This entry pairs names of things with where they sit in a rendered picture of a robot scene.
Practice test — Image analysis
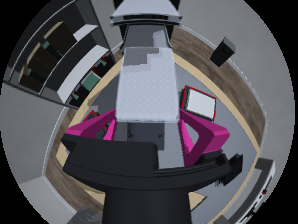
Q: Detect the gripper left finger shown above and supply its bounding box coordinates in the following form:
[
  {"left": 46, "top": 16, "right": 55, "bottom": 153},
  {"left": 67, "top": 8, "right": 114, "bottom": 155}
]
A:
[{"left": 64, "top": 108, "right": 117, "bottom": 141}]

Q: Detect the white well plate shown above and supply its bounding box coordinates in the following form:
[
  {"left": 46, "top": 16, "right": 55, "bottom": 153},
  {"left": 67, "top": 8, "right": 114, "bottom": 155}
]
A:
[{"left": 185, "top": 89, "right": 215, "bottom": 119}]

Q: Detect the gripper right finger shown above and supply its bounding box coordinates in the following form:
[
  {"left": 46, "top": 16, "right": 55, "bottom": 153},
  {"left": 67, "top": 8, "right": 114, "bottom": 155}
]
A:
[{"left": 177, "top": 109, "right": 230, "bottom": 166}]

